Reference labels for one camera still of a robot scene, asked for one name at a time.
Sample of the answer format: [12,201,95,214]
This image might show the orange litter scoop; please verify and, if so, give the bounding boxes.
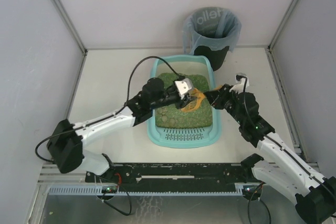
[180,86,222,112]

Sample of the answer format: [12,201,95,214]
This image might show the teal cat litter box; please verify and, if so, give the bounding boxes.
[147,55,222,148]

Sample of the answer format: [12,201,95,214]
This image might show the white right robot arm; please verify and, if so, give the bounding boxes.
[205,84,335,223]

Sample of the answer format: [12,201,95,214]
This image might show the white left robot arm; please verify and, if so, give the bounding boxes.
[47,77,194,175]

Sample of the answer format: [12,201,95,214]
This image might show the green litter pellets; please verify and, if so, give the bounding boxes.
[155,72,213,129]

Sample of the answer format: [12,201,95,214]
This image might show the black trash bin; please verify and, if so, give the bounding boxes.
[194,46,229,71]

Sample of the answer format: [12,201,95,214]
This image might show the blue plastic bin liner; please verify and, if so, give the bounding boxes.
[182,7,242,55]

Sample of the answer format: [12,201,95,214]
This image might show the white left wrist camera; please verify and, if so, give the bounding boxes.
[174,78,194,99]

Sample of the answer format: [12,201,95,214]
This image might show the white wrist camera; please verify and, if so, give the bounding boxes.
[174,78,194,99]
[234,73,249,93]

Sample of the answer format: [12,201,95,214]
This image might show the black left camera cable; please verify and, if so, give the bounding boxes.
[124,56,184,106]

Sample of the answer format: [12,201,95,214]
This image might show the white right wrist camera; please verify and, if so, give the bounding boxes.
[234,73,249,93]

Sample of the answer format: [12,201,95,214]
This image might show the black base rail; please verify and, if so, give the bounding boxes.
[85,163,260,188]

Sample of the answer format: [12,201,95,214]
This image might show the aluminium frame post right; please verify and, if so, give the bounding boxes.
[270,0,316,49]

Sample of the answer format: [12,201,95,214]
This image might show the aluminium frame post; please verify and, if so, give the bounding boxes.
[270,0,316,49]
[36,0,88,55]

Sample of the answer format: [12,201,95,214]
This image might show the aluminium frame post left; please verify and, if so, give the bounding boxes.
[36,0,88,55]

